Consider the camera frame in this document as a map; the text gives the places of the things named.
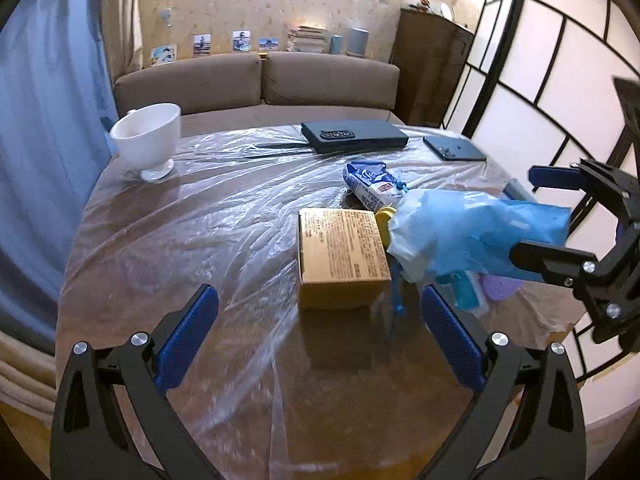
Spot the folded beige blanket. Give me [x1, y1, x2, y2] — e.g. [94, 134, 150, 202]
[0, 330, 58, 416]

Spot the photo print with white border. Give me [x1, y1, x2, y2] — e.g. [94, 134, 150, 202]
[151, 44, 178, 67]

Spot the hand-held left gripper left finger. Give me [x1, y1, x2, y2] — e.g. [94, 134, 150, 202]
[50, 284, 223, 480]

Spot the white footed cup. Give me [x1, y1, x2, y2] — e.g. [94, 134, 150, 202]
[109, 103, 182, 181]

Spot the black folding phone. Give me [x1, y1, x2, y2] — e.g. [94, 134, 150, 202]
[301, 120, 409, 154]

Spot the teal white packet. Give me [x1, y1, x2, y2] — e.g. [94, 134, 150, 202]
[435, 270, 488, 316]

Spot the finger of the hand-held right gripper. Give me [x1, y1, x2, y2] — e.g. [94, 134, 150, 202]
[509, 240, 626, 333]
[528, 157, 640, 231]

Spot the black framed room divider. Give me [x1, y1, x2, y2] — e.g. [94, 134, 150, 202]
[440, 0, 640, 386]

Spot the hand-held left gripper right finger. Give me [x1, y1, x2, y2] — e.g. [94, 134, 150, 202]
[417, 285, 587, 480]

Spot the brown cardboard box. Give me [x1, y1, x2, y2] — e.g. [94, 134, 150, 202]
[298, 207, 392, 310]

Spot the purple soft item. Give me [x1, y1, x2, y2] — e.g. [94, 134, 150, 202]
[481, 274, 521, 302]

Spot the dark blue smartphone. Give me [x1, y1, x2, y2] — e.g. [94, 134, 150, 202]
[423, 135, 488, 162]

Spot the blue curtain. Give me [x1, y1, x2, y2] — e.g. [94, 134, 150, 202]
[0, 0, 118, 341]

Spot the small yellow cup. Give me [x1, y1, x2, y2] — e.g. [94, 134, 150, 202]
[375, 206, 398, 247]

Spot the brown sofa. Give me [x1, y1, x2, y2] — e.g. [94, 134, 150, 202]
[114, 52, 403, 137]

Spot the light blue plastic bag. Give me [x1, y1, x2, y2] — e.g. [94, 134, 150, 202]
[387, 189, 572, 283]

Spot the blue white tissue packet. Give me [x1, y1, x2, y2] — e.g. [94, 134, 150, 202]
[342, 160, 412, 212]

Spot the beige curtain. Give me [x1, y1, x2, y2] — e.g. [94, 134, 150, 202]
[100, 0, 141, 81]

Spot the dark wooden cabinet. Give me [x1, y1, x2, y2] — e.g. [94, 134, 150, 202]
[390, 8, 476, 128]

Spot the stack of books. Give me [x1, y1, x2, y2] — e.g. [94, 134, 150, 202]
[286, 25, 332, 54]

